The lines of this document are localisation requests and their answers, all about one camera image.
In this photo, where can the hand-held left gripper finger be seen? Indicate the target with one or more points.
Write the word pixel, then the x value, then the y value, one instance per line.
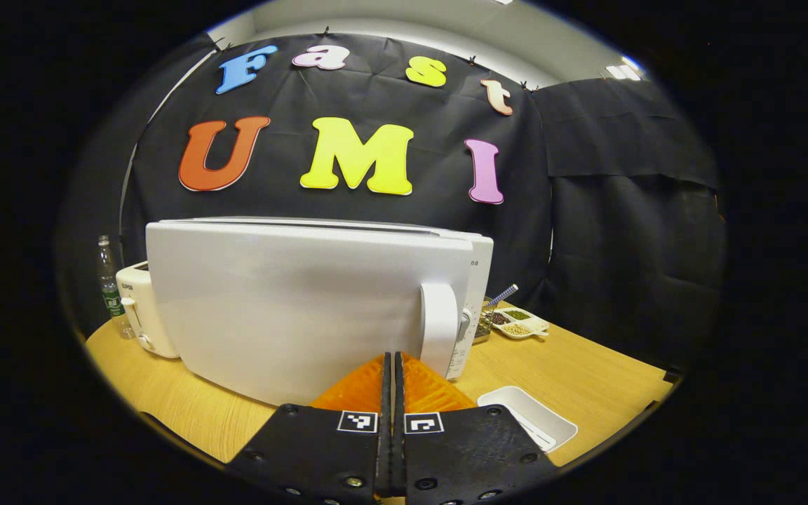
pixel 399 449
pixel 384 449

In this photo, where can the white rectangular tray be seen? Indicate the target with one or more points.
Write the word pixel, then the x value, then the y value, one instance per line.
pixel 516 403

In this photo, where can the white microwave oven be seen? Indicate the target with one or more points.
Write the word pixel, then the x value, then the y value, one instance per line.
pixel 292 308

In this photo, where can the small metal container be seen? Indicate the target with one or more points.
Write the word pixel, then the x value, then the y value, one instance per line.
pixel 482 328

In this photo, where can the white divided seed dish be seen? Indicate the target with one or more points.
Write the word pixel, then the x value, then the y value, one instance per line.
pixel 516 328

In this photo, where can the striped straw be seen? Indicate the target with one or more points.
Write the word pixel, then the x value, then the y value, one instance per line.
pixel 502 296

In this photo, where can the black table edge clamp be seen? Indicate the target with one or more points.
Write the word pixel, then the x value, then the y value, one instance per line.
pixel 672 375

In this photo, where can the white toaster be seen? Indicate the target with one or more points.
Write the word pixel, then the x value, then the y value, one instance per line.
pixel 141 301

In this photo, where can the clear plastic water bottle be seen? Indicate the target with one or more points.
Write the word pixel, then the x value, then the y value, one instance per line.
pixel 111 294

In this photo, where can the small ceiling light panel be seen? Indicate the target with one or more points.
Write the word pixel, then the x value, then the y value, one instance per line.
pixel 622 71

